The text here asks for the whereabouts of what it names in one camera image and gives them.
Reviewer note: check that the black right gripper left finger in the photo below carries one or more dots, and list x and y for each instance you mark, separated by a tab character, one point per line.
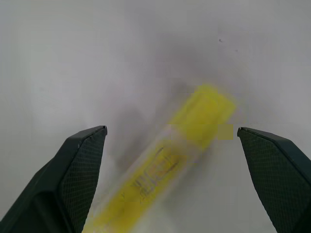
60	184

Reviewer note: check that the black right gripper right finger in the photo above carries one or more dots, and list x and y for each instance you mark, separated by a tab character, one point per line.
279	179

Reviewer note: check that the yellow highlighter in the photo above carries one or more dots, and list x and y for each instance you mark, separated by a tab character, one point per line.
167	160

